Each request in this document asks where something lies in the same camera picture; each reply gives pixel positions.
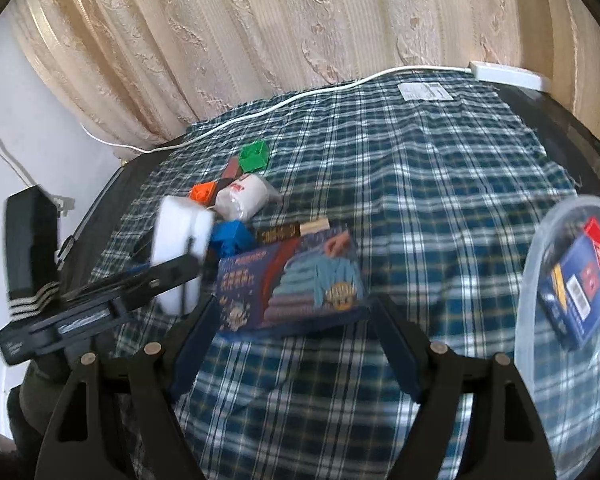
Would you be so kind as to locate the beige curtain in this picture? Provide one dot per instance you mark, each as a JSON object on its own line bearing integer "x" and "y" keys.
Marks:
{"x": 230, "y": 35}

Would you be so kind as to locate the maroon and black stick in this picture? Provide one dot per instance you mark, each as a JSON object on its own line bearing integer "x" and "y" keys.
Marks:
{"x": 228, "y": 175}

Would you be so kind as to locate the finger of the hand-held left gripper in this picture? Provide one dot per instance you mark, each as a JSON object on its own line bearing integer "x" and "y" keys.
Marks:
{"x": 141, "y": 267}
{"x": 175, "y": 267}

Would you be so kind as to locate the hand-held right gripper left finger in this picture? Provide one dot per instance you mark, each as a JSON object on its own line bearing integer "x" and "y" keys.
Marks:
{"x": 192, "y": 350}

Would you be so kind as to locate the white sponge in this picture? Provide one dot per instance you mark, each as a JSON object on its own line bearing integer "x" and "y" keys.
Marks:
{"x": 175, "y": 230}

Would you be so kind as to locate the blue building block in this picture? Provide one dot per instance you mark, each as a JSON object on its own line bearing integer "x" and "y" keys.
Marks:
{"x": 230, "y": 237}

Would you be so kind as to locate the blue card box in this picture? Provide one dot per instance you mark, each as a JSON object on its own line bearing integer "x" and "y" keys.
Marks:
{"x": 575, "y": 290}

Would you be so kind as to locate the orange building block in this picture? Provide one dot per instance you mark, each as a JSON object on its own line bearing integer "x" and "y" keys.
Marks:
{"x": 202, "y": 194}

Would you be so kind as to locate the white tissue packet red print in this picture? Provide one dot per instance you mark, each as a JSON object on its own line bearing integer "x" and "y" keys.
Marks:
{"x": 240, "y": 197}

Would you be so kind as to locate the white paper label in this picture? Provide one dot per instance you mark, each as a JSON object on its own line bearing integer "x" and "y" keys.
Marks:
{"x": 425, "y": 91}

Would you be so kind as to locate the white power strip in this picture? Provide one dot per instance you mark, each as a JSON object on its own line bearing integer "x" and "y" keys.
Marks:
{"x": 510, "y": 75}

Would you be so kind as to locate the dark brown gold-print bar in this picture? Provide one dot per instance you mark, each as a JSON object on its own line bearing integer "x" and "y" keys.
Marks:
{"x": 280, "y": 232}

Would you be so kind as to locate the blue glove box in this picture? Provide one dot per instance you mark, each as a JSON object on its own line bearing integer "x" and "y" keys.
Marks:
{"x": 290, "y": 285}

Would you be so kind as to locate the clear plastic bowl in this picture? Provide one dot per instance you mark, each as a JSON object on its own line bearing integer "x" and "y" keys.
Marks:
{"x": 530, "y": 310}

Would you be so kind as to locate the blue plaid cloth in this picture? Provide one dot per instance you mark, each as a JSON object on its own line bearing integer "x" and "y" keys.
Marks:
{"x": 380, "y": 185}

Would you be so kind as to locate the green building block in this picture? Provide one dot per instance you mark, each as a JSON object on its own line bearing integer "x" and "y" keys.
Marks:
{"x": 254, "y": 157}

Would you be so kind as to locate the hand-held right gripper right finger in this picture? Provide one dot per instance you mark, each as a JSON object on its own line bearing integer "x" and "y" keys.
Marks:
{"x": 395, "y": 345}

